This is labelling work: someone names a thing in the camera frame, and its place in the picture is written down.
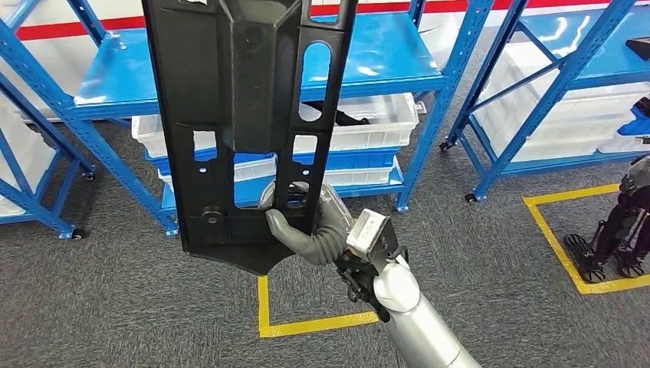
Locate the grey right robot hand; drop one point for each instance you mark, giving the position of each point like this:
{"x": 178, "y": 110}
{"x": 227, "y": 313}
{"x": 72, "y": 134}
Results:
{"x": 330, "y": 228}

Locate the long black plastic panel part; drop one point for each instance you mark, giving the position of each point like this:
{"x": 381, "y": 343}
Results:
{"x": 193, "y": 101}

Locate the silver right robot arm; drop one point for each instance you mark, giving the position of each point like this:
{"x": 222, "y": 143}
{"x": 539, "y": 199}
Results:
{"x": 421, "y": 325}

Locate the blue steel shelf rack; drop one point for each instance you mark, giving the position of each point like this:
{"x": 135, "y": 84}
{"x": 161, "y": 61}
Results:
{"x": 35, "y": 203}
{"x": 599, "y": 56}
{"x": 386, "y": 56}

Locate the large translucent white bin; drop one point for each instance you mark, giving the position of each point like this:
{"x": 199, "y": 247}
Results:
{"x": 25, "y": 152}
{"x": 533, "y": 122}

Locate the black robot legs with feet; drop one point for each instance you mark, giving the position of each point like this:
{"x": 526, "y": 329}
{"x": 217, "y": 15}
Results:
{"x": 584, "y": 259}

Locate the red barrier belt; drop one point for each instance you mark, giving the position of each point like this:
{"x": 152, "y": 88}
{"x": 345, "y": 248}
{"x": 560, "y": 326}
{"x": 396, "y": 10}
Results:
{"x": 76, "y": 28}

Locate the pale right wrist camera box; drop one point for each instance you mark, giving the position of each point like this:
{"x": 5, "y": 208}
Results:
{"x": 363, "y": 231}

